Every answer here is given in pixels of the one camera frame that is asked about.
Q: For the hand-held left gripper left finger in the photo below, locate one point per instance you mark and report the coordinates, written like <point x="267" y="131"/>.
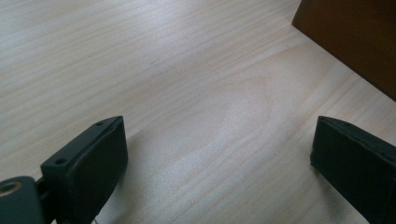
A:
<point x="90" y="165"/>

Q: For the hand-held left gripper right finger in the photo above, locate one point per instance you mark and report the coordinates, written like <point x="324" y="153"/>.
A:
<point x="351" y="161"/>

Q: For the brown wooden box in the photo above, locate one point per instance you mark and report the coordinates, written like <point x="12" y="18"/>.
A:
<point x="358" y="34"/>

